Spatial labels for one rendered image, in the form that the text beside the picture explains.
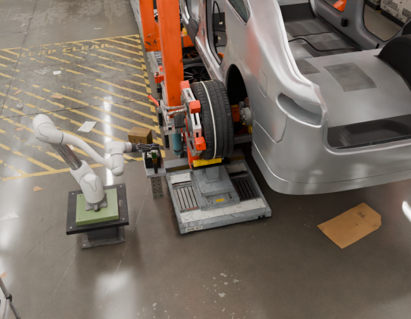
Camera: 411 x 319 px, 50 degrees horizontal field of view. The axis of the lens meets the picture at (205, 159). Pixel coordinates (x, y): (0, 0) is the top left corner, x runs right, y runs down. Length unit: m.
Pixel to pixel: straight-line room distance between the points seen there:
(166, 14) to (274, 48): 1.13
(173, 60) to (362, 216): 2.17
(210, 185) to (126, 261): 0.99
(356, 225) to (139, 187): 2.06
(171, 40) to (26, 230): 2.12
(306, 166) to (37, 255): 2.38
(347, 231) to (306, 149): 1.40
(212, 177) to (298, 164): 1.34
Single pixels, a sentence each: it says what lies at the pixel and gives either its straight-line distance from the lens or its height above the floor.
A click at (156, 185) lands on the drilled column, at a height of 0.16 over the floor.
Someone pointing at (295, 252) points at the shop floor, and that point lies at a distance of 3.79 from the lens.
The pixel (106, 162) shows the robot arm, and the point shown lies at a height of 0.78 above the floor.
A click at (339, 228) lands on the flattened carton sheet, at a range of 4.04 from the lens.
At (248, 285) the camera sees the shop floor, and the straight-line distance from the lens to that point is 3.55.
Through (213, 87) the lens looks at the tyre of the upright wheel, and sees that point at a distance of 3.55.
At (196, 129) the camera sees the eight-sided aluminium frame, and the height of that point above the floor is 0.96.
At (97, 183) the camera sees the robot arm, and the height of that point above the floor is 0.57.
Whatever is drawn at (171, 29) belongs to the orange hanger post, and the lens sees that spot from 3.75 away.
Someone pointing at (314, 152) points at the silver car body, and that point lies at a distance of 2.81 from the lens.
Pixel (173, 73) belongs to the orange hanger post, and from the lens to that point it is 3.90.
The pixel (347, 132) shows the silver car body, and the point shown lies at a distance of 3.63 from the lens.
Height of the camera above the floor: 2.85
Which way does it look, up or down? 37 degrees down
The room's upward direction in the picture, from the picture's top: 2 degrees counter-clockwise
